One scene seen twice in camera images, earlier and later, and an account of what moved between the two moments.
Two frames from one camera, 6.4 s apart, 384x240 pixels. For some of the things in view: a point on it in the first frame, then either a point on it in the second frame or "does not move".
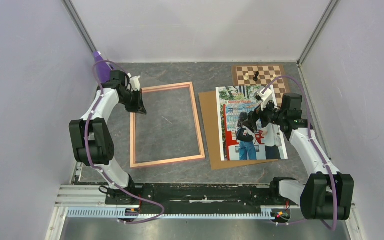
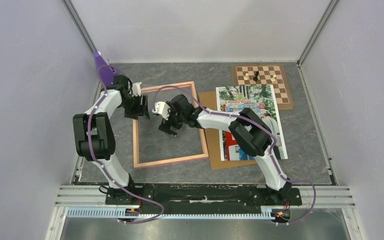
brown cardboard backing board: x=209 y=107 does not move
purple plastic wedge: x=103 y=67 does not move
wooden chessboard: x=261 y=75 does not move
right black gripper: x=258 y=114 → x=166 y=124
